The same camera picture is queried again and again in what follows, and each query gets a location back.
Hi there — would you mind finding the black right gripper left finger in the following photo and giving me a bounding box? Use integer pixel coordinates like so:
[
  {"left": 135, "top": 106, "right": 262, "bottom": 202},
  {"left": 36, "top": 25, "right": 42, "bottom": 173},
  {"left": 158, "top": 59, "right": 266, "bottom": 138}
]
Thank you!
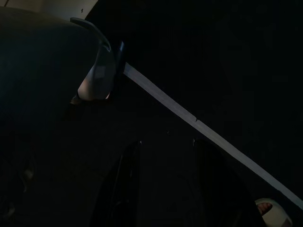
[{"left": 91, "top": 140, "right": 143, "bottom": 227}]

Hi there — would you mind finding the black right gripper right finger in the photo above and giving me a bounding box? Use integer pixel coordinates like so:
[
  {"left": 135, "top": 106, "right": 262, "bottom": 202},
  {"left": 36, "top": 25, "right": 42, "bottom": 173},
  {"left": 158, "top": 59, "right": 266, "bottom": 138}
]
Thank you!
[{"left": 193, "top": 139, "right": 263, "bottom": 227}]

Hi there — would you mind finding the cream rubber slipper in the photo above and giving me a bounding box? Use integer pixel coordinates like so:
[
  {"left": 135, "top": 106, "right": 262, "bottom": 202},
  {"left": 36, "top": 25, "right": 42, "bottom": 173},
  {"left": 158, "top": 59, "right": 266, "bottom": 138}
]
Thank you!
[{"left": 254, "top": 198, "right": 293, "bottom": 227}]

